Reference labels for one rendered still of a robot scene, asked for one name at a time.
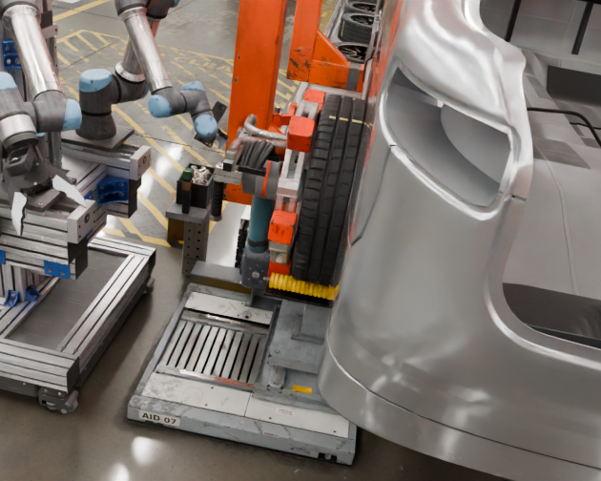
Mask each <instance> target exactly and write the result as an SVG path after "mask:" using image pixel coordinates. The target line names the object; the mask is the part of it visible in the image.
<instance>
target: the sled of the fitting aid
mask: <svg viewBox="0 0 601 481"><path fill-rule="evenodd" d="M280 308H281V304H277V303H276V305H275V309H274V312H273V316H272V320H271V323H270V326H269V329H268V333H267V337H266V340H265V344H264V347H263V351H262V354H261V357H260V361H259V367H258V371H257V374H256V378H255V381H254V386H253V392H252V397H254V398H259V399H263V400H267V401H272V402H277V403H282V404H286V405H291V406H295V407H300V408H309V409H313V410H317V411H322V412H327V413H332V414H337V415H339V413H338V412H337V411H335V410H334V409H332V408H331V407H330V406H329V405H328V404H327V403H326V401H325V400H324V399H323V397H322V396H321V392H320V389H319V386H318V374H316V373H311V372H306V371H301V370H296V369H292V368H287V367H283V366H274V365H269V364H267V360H268V354H269V351H270V347H271V344H272V340H273V336H274V333H275V329H276V325H277V321H278V317H279V314H280Z"/></svg>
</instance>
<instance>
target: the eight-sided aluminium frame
mask: <svg viewBox="0 0 601 481"><path fill-rule="evenodd" d="M318 111H319V103H316V102H311V101H306V100H302V101H300V106H299V108H298V110H297V112H296V115H297V116H302V117H306V116H307V115H308V118H312V119H315V120H316V123H315V132H314V138H313V142H312V147H311V151H310V153H307V157H306V162H305V167H304V169H306V170H307V175H308V171H309V166H310V161H311V156H312V151H313V145H314V142H315V138H316V132H317V117H318ZM292 154H293V150H289V149H286V153H285V158H284V162H283V166H282V171H281V175H280V178H279V184H278V189H277V193H276V195H277V201H276V207H275V209H278V210H281V208H282V203H283V197H287V198H290V202H289V203H286V206H285V211H288V212H293V213H295V207H296V201H297V198H298V194H299V190H300V185H301V172H302V168H303V163H304V159H305V155H306V153H305V152H300V154H299V159H298V163H297V168H296V173H295V176H294V179H290V178H287V176H288V172H289V167H290V162H291V158H292ZM301 206H302V200H301V202H298V204H297V208H296V213H297V214H298V219H297V225H296V231H295V235H294V238H293V240H292V244H291V245H287V244H282V243H277V242H272V241H269V250H270V256H271V259H270V262H274V263H279V264H284V265H288V263H289V261H290V256H291V251H292V247H293V244H294V240H295V237H296V235H297V230H298V224H299V218H300V214H301Z"/></svg>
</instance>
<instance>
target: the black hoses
mask: <svg viewBox="0 0 601 481"><path fill-rule="evenodd" d="M266 160H270V161H275V162H280V154H277V153H276V146H275V145H274V144H272V145H270V144H268V142H267V141H266V140H263V141H256V140H254V141H252V140H250V141H248V142H247V144H246V146H245V148H244V151H243V154H242V158H241V162H240V164H239V166H238V172H242V173H247V174H252V175H257V176H262V177H265V176H266V174H267V168H264V167H262V166H263V165H264V163H265V161H266Z"/></svg>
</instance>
